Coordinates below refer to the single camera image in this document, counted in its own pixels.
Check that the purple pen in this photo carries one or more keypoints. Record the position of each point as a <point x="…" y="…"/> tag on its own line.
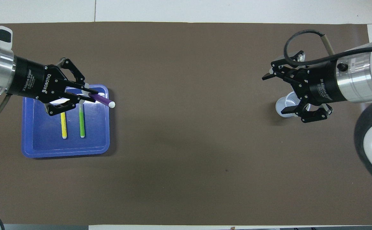
<point x="104" y="100"/>

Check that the brown table mat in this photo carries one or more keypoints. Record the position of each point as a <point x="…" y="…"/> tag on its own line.
<point x="186" y="143"/>

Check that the blue plastic tray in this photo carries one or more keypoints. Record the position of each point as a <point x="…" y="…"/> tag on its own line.
<point x="45" y="143"/>

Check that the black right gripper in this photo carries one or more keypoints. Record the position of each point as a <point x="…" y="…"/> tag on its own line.
<point x="320" y="84"/>

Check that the translucent plastic cup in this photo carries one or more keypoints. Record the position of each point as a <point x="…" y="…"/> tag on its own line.
<point x="284" y="105"/>

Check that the yellow pen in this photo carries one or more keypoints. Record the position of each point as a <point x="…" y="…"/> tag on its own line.
<point x="63" y="127"/>

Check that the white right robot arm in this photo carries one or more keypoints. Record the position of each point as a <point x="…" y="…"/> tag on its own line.
<point x="364" y="76"/>

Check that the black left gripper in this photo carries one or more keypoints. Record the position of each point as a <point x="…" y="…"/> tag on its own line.
<point x="32" y="80"/>

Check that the green pen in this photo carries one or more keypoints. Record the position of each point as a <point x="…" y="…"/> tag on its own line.
<point x="82" y="124"/>

